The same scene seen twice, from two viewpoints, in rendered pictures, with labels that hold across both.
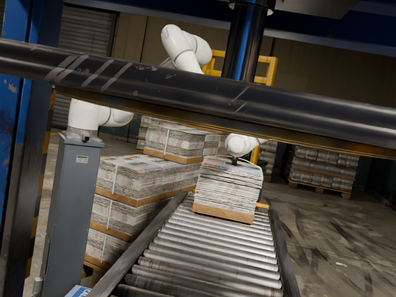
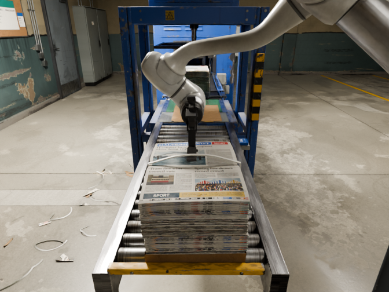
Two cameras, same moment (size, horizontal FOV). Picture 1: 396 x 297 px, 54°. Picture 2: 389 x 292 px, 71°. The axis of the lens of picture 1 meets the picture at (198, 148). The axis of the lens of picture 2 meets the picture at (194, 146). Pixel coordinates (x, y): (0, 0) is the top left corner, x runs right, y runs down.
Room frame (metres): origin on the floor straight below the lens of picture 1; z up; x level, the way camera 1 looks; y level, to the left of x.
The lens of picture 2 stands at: (2.68, -0.26, 1.42)
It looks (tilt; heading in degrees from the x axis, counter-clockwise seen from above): 23 degrees down; 174
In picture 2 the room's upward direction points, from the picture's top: straight up
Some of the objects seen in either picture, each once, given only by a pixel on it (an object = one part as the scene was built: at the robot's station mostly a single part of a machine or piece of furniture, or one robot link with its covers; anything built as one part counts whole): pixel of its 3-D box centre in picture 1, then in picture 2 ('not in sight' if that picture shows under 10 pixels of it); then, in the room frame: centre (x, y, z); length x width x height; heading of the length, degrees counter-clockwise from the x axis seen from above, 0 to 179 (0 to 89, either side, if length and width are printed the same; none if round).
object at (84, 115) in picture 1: (87, 107); not in sight; (2.06, 0.61, 1.17); 0.18 x 0.16 x 0.22; 149
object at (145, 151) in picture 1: (172, 154); not in sight; (3.03, 0.18, 0.86); 0.38 x 0.29 x 0.04; 67
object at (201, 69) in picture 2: not in sight; (194, 81); (-0.12, 0.03, 0.93); 0.38 x 0.30 x 0.26; 174
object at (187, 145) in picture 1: (174, 144); not in sight; (3.04, 0.18, 0.95); 0.38 x 0.29 x 0.23; 67
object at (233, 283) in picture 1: (208, 281); (193, 143); (1.13, -0.11, 0.77); 0.47 x 0.05 x 0.05; 84
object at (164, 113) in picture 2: not in sight; (194, 115); (0.45, -0.03, 0.75); 0.70 x 0.65 x 0.10; 174
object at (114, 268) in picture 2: (230, 198); (186, 269); (2.12, -0.23, 0.81); 0.43 x 0.03 x 0.02; 84
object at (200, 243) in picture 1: (215, 250); not in sight; (1.39, -0.13, 0.77); 0.47 x 0.05 x 0.05; 84
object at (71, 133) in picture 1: (82, 133); not in sight; (2.03, 0.61, 1.03); 0.22 x 0.18 x 0.06; 29
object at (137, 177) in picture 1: (155, 211); not in sight; (2.92, 0.23, 0.42); 1.17 x 0.39 x 0.83; 155
